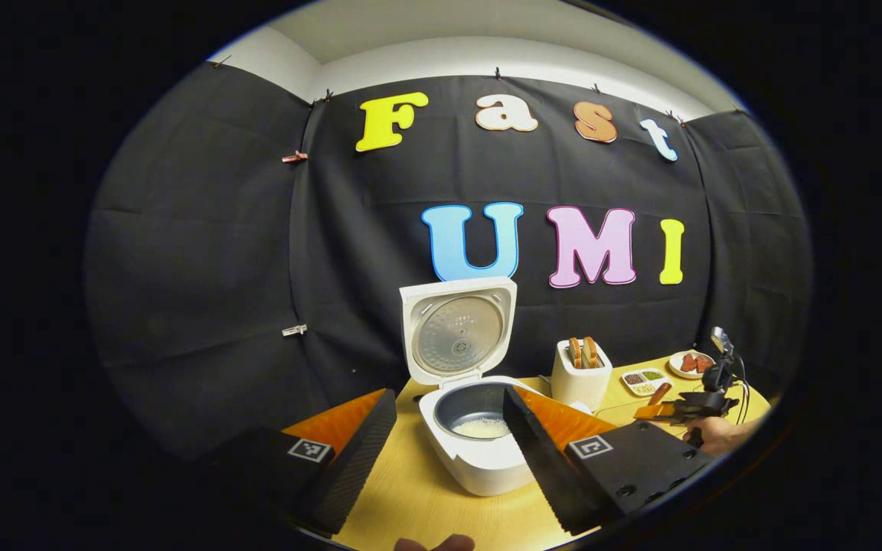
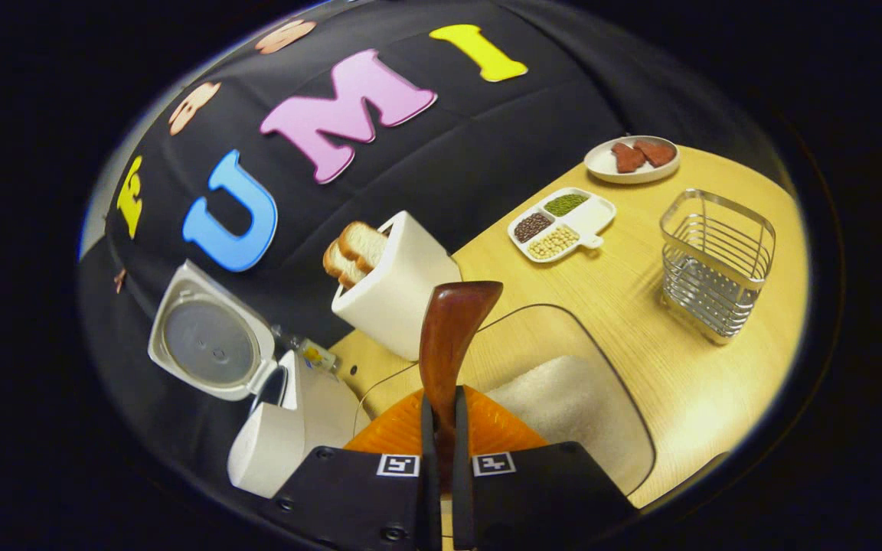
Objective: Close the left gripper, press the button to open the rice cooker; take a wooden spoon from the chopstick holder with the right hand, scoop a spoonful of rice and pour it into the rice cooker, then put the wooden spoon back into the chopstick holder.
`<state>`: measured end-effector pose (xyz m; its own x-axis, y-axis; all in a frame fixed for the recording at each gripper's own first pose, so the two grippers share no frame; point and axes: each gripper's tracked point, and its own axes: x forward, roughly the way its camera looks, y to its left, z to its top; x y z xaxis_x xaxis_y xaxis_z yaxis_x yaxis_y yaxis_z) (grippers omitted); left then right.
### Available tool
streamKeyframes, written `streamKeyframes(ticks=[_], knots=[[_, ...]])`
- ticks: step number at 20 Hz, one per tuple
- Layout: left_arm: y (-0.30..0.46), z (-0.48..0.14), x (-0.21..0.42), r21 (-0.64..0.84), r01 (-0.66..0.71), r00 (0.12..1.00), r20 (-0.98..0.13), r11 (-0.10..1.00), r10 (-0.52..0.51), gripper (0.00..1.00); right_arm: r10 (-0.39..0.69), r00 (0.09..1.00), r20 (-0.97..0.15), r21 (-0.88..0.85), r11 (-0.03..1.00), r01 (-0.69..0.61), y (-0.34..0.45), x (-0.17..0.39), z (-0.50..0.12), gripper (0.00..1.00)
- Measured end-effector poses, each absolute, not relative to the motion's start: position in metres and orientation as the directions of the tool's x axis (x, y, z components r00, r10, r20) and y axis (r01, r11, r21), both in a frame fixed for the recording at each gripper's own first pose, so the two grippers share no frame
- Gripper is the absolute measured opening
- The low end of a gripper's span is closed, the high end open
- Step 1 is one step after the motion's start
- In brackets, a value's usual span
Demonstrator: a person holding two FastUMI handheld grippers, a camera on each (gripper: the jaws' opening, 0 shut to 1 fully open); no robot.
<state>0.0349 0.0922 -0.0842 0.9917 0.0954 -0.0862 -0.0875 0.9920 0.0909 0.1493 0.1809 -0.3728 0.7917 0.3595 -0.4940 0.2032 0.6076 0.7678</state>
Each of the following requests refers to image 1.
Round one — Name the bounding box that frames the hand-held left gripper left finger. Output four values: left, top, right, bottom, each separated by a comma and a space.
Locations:
211, 388, 398, 536

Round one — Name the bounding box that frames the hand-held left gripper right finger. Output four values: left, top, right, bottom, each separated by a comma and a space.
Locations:
502, 386, 717, 536

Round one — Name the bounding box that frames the white rice cooker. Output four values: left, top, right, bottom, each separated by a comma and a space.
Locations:
399, 277, 564, 497

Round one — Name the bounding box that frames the white rice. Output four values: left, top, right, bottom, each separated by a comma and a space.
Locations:
452, 417, 511, 440

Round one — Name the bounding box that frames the round white plate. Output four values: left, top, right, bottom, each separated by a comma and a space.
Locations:
668, 350, 717, 380

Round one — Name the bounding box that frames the white divided grain tray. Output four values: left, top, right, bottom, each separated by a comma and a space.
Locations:
620, 368, 671, 397

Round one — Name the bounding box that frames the white toaster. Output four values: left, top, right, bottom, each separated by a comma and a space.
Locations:
550, 337, 613, 412

